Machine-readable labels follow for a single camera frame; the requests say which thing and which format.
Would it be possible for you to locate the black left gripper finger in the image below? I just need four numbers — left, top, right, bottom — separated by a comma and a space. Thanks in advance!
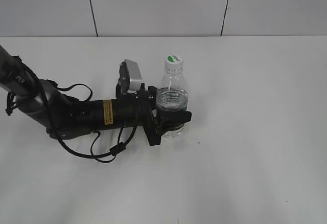
158, 110, 192, 128

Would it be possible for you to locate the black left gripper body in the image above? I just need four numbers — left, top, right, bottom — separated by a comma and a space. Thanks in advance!
115, 85, 161, 146

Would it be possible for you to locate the clear cestbon water bottle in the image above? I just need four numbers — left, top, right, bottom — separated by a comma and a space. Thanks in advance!
155, 65, 189, 139

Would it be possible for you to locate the white green bottle cap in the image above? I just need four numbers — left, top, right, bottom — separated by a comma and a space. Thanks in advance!
165, 54, 183, 73

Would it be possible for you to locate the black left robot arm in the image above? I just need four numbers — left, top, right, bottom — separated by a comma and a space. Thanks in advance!
1, 49, 192, 146

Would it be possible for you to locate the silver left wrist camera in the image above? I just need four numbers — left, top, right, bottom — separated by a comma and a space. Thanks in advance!
119, 59, 142, 94

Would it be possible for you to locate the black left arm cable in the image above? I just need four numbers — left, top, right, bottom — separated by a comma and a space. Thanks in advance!
5, 83, 137, 163

